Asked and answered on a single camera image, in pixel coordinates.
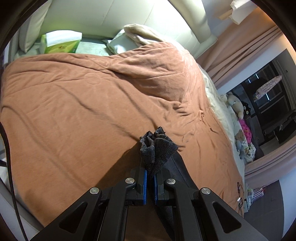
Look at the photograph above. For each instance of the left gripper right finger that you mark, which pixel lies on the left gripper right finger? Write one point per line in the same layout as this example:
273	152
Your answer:
162	179

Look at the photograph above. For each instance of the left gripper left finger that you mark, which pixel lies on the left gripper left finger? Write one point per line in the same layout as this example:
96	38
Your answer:
136	193

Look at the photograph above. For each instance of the dark navy pants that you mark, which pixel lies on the dark navy pants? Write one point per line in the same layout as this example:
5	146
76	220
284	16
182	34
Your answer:
159	151

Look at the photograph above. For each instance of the orange-brown duvet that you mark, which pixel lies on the orange-brown duvet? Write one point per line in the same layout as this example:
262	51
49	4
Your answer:
74	121

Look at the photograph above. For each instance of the pink plush toy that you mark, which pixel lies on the pink plush toy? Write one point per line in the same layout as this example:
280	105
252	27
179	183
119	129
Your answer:
246	130

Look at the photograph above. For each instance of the white teddy bear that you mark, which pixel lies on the white teddy bear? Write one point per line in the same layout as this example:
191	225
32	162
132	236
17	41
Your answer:
236	105

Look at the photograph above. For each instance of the hanging floral garment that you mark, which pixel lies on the hanging floral garment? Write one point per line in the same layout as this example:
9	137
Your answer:
266	87

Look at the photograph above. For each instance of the light green pillow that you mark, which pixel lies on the light green pillow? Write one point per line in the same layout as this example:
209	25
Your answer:
120	43

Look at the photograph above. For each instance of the beige rolled blanket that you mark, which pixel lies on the beige rolled blanket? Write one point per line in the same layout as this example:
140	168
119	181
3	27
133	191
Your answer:
143	35

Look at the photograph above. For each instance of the pink curtain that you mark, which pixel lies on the pink curtain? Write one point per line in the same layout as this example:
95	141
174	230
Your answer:
238	46

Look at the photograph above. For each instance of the green and white box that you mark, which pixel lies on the green and white box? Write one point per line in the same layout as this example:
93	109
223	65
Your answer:
60	41

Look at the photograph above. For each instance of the cream upholstered headboard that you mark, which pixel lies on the cream upholstered headboard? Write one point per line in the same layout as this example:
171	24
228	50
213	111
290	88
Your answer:
183	21

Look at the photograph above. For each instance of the white pillow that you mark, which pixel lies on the white pillow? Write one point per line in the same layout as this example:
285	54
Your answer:
30	29

